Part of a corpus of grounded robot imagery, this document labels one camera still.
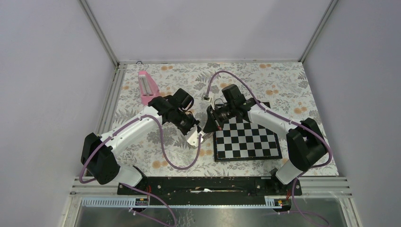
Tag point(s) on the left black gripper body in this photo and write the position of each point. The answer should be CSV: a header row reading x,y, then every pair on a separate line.
x,y
185,122

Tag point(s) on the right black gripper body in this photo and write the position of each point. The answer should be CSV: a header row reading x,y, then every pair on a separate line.
x,y
219,116

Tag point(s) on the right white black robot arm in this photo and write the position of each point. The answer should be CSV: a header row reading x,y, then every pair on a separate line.
x,y
305,141

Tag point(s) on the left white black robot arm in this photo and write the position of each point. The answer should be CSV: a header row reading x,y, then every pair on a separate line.
x,y
101,151

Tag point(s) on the black white chessboard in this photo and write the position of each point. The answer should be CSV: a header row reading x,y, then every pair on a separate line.
x,y
240,140

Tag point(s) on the floral patterned table mat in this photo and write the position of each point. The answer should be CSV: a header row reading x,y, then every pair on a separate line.
x,y
283,84

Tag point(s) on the pink metronome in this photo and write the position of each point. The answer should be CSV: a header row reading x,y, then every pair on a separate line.
x,y
148,87

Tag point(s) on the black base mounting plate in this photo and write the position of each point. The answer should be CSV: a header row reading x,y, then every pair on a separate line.
x,y
220,187

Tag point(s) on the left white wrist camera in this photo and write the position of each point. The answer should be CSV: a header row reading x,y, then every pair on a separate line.
x,y
195,136

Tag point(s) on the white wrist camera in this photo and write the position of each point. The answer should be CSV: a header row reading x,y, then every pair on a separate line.
x,y
195,136
211,100

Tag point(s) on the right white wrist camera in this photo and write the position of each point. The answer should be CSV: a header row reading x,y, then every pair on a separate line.
x,y
211,100

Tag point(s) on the grey slotted cable duct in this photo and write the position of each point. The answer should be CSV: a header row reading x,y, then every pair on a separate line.
x,y
195,201

